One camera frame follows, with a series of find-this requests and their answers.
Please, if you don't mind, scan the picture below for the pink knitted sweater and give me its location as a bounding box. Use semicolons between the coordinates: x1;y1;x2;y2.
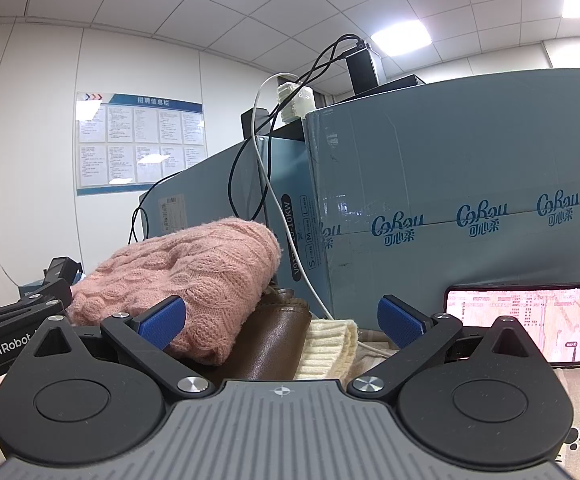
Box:
67;217;283;367

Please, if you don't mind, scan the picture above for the black upright charger box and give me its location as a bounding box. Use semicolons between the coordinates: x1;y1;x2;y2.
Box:
346;39;383;96

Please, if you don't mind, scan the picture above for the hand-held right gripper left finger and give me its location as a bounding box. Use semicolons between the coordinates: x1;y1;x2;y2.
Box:
34;295;217;404

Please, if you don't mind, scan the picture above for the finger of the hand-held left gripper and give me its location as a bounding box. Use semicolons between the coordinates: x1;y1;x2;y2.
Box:
17;256;84;312

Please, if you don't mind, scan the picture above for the brown leather garment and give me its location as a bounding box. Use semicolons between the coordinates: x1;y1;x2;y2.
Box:
204;287;313;384

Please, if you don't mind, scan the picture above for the white cable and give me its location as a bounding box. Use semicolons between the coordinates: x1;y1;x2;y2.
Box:
250;72;337;322

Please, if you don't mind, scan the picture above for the blue framed notice board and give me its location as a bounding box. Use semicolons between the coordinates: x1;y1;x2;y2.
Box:
74;91;207;197

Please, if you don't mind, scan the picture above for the blue labelled cardboard box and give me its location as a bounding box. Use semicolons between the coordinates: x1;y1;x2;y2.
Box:
138;136;331;322

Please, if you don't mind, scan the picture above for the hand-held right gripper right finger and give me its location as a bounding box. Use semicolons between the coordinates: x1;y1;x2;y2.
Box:
347;294;539;403

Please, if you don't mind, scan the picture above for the black flat device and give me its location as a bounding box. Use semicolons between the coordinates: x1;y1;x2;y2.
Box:
241;107;307;144

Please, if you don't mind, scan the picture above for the large blue printed cardboard box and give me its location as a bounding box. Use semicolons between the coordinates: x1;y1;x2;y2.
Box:
303;67;580;347

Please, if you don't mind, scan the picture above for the cream knitted sweater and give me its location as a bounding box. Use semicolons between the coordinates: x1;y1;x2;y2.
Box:
293;317;360;382

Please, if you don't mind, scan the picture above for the black smartphone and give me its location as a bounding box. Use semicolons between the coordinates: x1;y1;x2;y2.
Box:
443;282;580;369

